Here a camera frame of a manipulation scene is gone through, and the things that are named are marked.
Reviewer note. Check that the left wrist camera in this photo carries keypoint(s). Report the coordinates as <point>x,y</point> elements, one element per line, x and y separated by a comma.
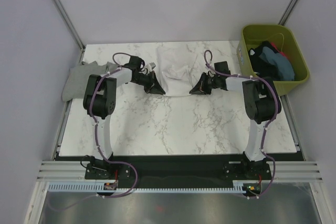
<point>151,66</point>

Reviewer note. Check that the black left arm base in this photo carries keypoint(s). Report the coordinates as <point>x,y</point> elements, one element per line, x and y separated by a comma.
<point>102,170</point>

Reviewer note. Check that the olive green plastic bin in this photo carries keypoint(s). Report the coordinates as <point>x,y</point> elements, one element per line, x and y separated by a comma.
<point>253,35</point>

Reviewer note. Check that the white slotted cable duct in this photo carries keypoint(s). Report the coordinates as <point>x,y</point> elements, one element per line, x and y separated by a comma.
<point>100,187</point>

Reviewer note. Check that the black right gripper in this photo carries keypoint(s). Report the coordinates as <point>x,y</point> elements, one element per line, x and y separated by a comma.
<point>201,88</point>

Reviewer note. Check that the aluminium front frame rail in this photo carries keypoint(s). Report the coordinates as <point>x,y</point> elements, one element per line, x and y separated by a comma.
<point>56,171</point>

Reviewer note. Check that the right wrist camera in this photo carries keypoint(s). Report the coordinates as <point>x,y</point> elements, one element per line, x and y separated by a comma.
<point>211,74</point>

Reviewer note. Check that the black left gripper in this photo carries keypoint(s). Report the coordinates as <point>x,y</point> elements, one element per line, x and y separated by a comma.
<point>153,86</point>

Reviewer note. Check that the white t-shirt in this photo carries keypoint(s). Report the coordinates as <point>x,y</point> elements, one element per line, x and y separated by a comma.
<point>178,70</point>

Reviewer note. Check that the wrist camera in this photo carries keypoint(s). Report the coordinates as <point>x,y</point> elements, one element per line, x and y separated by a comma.
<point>211,74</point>
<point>151,66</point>

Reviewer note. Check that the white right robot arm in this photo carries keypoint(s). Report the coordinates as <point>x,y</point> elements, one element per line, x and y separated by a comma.
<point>261,102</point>

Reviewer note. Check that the dark clothes pile in bin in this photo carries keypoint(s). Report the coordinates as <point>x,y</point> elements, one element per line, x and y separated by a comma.
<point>267,61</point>

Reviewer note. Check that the grey folded t-shirt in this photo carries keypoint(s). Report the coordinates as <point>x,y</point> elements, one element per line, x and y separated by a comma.
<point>76,83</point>

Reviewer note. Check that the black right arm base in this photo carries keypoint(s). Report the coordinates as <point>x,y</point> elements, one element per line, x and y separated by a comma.
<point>247,170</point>

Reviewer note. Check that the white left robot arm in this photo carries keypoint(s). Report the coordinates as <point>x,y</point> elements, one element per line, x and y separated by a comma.
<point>100,98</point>

